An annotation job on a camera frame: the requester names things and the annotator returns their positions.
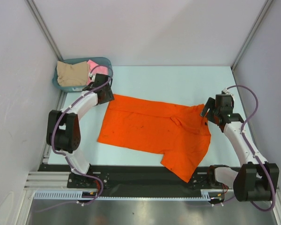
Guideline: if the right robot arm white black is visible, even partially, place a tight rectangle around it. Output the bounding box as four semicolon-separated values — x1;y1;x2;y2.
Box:
200;93;279;202

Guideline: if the beige t-shirt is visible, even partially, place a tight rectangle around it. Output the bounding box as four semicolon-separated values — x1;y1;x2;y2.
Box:
57;61;89;87

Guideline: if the pink t-shirt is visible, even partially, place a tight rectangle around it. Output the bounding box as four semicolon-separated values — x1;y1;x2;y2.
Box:
87;60;109;85

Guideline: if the orange t-shirt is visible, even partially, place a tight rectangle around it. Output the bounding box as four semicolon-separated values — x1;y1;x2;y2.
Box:
97;95;211;182

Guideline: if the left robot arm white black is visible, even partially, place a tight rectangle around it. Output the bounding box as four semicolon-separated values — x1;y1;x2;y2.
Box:
46;74;114;188

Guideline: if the white slotted cable duct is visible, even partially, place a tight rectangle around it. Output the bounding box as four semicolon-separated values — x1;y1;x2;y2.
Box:
33;189;223;201

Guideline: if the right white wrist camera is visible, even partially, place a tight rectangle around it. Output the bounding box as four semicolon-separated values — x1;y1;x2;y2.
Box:
221;88;234;97

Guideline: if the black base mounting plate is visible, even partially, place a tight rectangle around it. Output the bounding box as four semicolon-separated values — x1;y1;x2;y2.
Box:
37;164;265;197

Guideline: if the aluminium frame rail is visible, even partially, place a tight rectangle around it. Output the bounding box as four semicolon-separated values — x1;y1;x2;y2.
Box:
24;172;70;190

